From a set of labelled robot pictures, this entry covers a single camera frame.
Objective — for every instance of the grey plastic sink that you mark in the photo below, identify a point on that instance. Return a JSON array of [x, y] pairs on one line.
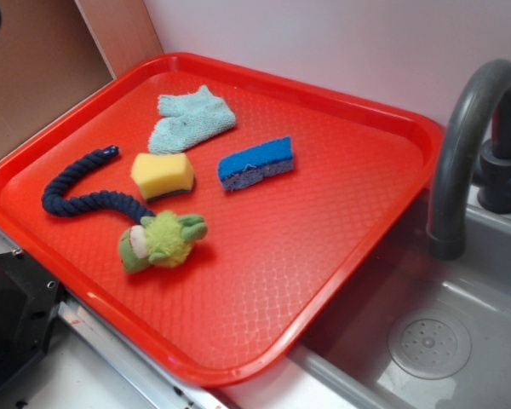
[[410, 331]]

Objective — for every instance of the grey toy faucet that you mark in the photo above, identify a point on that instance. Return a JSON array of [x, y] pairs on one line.
[[476, 151]]

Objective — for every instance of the yellow sponge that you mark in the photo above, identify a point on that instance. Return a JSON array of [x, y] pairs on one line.
[[159, 175]]

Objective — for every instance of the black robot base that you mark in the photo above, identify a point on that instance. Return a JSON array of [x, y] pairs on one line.
[[29, 301]]

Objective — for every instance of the brown cardboard panel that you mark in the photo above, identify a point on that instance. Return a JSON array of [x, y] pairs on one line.
[[54, 54]]

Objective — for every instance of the light blue cloth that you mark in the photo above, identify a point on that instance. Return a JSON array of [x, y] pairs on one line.
[[189, 119]]

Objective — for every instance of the green plush rope toy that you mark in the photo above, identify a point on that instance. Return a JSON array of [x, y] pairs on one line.
[[163, 240]]

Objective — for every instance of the red plastic tray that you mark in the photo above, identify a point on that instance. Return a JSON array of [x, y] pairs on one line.
[[276, 252]]

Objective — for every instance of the blue sponge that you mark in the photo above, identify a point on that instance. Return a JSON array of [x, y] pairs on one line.
[[255, 164]]

